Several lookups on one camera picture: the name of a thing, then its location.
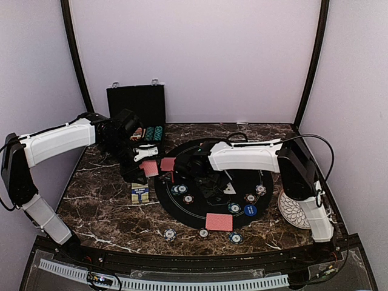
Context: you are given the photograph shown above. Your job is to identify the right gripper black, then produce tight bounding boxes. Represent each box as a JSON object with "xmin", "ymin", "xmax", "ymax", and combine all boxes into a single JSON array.
[{"xmin": 195, "ymin": 170, "xmax": 232, "ymax": 198}]

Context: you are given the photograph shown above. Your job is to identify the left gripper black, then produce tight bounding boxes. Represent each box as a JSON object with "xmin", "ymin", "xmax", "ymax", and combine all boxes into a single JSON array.
[{"xmin": 101, "ymin": 136, "xmax": 148, "ymax": 185}]

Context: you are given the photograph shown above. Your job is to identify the red playing card deck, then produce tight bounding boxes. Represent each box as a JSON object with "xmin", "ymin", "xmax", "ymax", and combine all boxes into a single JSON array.
[{"xmin": 139, "ymin": 160, "xmax": 159, "ymax": 178}]

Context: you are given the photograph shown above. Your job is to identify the dealt red cards front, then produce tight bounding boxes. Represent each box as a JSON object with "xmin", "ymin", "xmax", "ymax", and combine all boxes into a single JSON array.
[{"xmin": 205, "ymin": 213, "xmax": 233, "ymax": 232}]

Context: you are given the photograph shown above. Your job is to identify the dealt red card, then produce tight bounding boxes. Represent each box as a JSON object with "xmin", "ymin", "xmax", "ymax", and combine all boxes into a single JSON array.
[{"xmin": 160, "ymin": 157, "xmax": 175, "ymax": 172}]

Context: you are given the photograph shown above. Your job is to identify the blue small blind button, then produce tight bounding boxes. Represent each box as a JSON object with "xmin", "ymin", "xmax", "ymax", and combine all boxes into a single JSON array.
[{"xmin": 244, "ymin": 204, "xmax": 258, "ymax": 217}]

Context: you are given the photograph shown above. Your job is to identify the red triangle dealer marker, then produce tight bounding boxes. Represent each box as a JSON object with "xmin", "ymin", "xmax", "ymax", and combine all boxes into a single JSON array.
[{"xmin": 159, "ymin": 171, "xmax": 174, "ymax": 183}]

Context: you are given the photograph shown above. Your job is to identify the blue white chip mat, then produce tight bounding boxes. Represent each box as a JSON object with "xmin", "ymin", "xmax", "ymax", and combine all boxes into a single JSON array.
[{"xmin": 255, "ymin": 184, "xmax": 267, "ymax": 196}]

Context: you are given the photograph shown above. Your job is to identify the red white chip stack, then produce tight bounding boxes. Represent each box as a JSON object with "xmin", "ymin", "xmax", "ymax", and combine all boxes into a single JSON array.
[{"xmin": 198, "ymin": 229, "xmax": 209, "ymax": 238}]

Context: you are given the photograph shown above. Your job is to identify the blue green chip stack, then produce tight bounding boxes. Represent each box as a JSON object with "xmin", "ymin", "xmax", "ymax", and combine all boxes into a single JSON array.
[{"xmin": 228, "ymin": 232, "xmax": 244, "ymax": 244}]

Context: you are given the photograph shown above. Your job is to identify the blue white chip stack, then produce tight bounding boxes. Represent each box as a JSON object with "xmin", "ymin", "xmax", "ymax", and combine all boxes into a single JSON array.
[{"xmin": 163, "ymin": 229, "xmax": 176, "ymax": 241}]

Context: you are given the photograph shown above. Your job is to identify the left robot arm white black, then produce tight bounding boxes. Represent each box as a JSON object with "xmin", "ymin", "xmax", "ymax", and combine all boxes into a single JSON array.
[{"xmin": 1, "ymin": 109, "xmax": 158, "ymax": 264}]

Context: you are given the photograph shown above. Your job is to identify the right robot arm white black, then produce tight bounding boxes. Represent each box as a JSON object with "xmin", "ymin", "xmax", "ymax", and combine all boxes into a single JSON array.
[{"xmin": 173, "ymin": 136, "xmax": 334, "ymax": 263}]

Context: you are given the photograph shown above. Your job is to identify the round black poker mat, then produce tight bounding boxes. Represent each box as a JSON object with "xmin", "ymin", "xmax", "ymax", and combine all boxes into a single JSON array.
[{"xmin": 154, "ymin": 138, "xmax": 273, "ymax": 229}]

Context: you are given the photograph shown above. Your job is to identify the card box in case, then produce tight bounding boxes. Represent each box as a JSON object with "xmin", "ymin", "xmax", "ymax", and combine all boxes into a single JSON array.
[{"xmin": 130, "ymin": 127, "xmax": 144, "ymax": 141}]

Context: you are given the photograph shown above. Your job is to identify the teal chips in case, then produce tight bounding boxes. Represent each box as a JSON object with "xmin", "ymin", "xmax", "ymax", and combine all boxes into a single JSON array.
[{"xmin": 144, "ymin": 126, "xmax": 164, "ymax": 142}]

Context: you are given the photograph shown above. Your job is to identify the wooden card holder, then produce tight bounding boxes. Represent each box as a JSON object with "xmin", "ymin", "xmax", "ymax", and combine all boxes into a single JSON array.
[{"xmin": 131, "ymin": 183, "xmax": 149, "ymax": 204}]

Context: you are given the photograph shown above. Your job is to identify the black poker chip case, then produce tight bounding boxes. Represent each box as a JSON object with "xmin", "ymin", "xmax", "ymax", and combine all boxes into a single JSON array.
[{"xmin": 106, "ymin": 84, "xmax": 166, "ymax": 153}]

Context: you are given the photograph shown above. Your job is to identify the floral patterned ceramic plate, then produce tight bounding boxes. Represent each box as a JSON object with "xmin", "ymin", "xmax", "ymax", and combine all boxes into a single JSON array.
[{"xmin": 278, "ymin": 191, "xmax": 310, "ymax": 230}]

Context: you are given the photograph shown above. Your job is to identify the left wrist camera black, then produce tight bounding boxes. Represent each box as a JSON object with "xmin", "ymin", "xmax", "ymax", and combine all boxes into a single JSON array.
[{"xmin": 115, "ymin": 109, "xmax": 143, "ymax": 138}]

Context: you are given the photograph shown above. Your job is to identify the white cable duct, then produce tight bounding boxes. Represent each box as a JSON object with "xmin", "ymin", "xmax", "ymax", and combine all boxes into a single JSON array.
[{"xmin": 38, "ymin": 259, "xmax": 289, "ymax": 290}]

